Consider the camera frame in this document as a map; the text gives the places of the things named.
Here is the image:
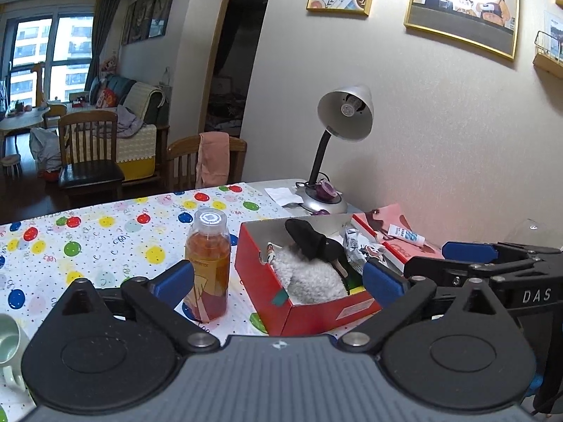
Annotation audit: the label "polka dot tablecloth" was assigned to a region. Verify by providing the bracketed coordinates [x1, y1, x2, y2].
[0, 182, 383, 422]

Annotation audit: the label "white tissue paper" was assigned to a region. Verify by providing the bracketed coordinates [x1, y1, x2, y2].
[264, 187, 304, 207]

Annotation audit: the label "silver desk lamp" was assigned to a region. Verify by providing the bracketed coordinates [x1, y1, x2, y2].
[292, 85, 374, 216]

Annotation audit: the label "pink towel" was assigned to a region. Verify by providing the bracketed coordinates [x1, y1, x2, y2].
[195, 131, 230, 189]

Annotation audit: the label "grey curtain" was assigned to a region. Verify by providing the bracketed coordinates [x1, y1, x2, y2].
[88, 0, 121, 93]

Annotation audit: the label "white low table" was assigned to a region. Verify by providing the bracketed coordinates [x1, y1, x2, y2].
[0, 104, 69, 141]

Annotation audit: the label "dark framed wall pictures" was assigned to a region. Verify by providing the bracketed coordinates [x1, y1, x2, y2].
[121, 0, 181, 45]

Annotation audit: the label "large window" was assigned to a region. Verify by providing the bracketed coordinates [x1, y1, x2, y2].
[6, 14, 95, 106]

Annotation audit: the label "sofa with cream cover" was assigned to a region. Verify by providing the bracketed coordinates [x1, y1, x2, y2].
[88, 75, 170, 181]

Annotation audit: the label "red shoe box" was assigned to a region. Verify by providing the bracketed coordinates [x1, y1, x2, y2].
[234, 213, 383, 337]

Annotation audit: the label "framed kitchen scene picture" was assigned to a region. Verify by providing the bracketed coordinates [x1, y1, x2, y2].
[404, 0, 520, 61]

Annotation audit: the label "white fluffy towel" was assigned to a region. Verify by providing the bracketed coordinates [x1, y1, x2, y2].
[268, 244, 350, 305]

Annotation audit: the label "black cap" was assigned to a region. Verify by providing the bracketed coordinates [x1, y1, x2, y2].
[285, 218, 353, 273]

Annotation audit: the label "white cloth bundle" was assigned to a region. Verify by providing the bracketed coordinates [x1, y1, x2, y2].
[29, 127, 62, 172]

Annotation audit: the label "purple tape roll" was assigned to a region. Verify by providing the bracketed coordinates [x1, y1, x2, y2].
[314, 179, 339, 200]

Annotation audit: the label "wooden chair dark seat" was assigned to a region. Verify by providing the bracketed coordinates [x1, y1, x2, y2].
[57, 110, 126, 207]

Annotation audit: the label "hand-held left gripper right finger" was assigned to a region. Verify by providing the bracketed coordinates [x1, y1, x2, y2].
[336, 258, 513, 354]

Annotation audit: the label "small stool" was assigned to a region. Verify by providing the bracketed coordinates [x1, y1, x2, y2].
[0, 154, 23, 179]

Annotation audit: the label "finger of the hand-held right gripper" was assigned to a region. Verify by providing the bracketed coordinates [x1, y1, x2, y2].
[442, 241, 546, 265]
[404, 257, 478, 290]

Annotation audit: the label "amber drink bottle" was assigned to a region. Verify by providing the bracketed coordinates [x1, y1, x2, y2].
[182, 207, 232, 322]

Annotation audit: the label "white toothpaste tube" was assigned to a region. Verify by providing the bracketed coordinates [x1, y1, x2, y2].
[387, 223, 427, 247]

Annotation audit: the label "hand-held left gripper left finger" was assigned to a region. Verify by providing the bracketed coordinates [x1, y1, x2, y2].
[53, 260, 221, 354]

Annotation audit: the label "mint green cup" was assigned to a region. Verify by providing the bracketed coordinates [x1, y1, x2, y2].
[0, 313, 31, 392]

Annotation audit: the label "printed white cloth bag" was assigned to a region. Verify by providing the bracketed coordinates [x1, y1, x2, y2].
[343, 224, 383, 275]

